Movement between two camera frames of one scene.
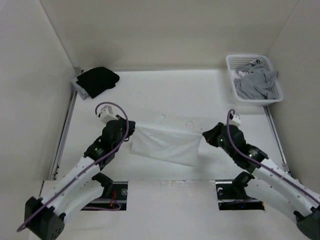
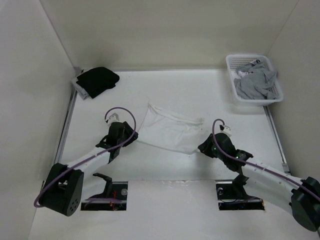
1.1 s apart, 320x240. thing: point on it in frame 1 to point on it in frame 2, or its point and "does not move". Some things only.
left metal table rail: [73, 97] does not move
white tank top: [173, 145] to [167, 131]
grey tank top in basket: [256, 81] does not move
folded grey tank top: [84, 94] does not move
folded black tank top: [96, 80] does not move
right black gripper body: [215, 138] to [209, 149]
